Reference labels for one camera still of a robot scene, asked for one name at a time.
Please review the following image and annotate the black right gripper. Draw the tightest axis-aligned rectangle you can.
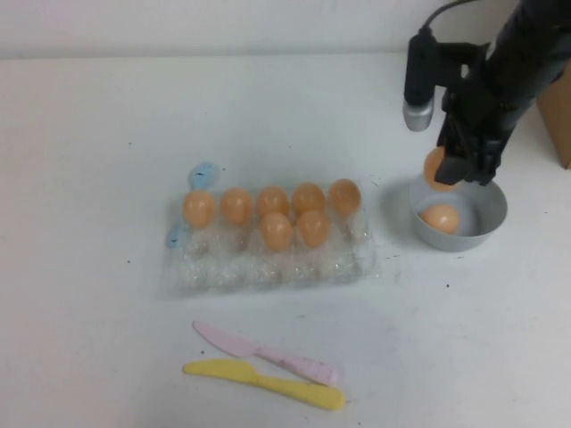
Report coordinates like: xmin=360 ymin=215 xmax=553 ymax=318
xmin=433 ymin=60 xmax=539 ymax=186

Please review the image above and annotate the orange plastic egg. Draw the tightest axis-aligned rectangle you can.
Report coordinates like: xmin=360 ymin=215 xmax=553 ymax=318
xmin=219 ymin=186 xmax=254 ymax=226
xmin=255 ymin=185 xmax=291 ymax=218
xmin=422 ymin=146 xmax=465 ymax=193
xmin=259 ymin=211 xmax=294 ymax=251
xmin=292 ymin=181 xmax=327 ymax=214
xmin=296 ymin=209 xmax=332 ymax=248
xmin=328 ymin=177 xmax=362 ymax=216
xmin=421 ymin=204 xmax=460 ymax=234
xmin=182 ymin=190 xmax=218 ymax=230

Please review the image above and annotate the brown cardboard box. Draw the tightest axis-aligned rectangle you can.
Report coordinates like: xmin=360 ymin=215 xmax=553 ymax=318
xmin=534 ymin=62 xmax=571 ymax=171

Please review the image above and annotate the clear plastic egg tray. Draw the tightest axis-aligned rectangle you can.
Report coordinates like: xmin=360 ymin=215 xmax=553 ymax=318
xmin=158 ymin=177 xmax=384 ymax=305

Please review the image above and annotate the grey plastic bowl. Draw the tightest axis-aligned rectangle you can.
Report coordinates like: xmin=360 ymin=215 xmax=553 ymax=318
xmin=409 ymin=176 xmax=509 ymax=254

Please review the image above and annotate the pink plastic knife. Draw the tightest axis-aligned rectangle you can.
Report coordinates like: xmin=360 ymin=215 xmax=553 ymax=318
xmin=192 ymin=319 xmax=343 ymax=387

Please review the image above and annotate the yellow plastic knife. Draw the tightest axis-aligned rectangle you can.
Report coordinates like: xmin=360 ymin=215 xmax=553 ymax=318
xmin=182 ymin=358 xmax=346 ymax=410

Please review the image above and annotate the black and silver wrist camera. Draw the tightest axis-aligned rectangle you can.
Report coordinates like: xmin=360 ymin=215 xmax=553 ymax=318
xmin=401 ymin=27 xmax=490 ymax=134

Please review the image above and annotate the black camera cable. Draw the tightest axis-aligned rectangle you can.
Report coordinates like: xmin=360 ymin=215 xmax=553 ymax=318
xmin=424 ymin=0 xmax=461 ymax=33

